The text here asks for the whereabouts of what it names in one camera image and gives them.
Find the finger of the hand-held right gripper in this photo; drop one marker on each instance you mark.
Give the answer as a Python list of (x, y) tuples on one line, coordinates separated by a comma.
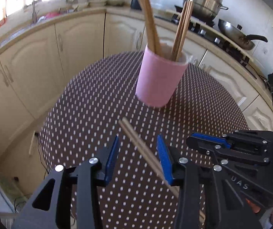
[(200, 146), (212, 141)]

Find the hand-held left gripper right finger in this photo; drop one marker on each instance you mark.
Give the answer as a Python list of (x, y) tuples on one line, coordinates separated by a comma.
[(165, 162)]

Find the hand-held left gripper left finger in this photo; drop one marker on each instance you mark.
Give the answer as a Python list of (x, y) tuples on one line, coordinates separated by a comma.
[(111, 159)]

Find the light wooden chopstick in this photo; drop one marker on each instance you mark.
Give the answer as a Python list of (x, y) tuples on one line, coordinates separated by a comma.
[(138, 146), (142, 140)]

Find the pink cup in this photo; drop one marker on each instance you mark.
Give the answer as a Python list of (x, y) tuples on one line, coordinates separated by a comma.
[(157, 81)]

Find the bunch of wooden chopsticks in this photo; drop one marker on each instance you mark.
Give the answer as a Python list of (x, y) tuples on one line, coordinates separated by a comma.
[(150, 28)]

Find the black glass gas stove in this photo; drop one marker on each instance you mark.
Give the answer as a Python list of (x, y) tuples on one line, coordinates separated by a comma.
[(222, 44)]

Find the stainless steel steamer pot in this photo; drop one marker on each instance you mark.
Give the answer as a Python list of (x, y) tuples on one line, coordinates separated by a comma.
[(205, 2)]

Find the beige kitchen countertop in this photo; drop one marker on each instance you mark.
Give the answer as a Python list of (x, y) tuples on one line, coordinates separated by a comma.
[(117, 10)]

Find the red dish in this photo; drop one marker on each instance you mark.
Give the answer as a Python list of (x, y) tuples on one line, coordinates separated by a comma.
[(52, 15)]

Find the stainless steel sink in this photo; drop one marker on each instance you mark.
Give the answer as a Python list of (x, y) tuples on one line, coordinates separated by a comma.
[(19, 32)]

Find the dark blue kettle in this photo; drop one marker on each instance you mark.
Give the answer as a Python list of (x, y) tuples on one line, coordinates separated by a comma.
[(135, 2)]

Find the large white bowl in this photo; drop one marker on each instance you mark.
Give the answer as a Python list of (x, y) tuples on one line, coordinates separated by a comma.
[(115, 1)]

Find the chrome faucet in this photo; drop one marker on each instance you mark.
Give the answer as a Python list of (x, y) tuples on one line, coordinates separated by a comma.
[(33, 12)]

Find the low wall socket panel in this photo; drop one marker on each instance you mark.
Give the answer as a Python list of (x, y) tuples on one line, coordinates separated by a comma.
[(32, 145)]

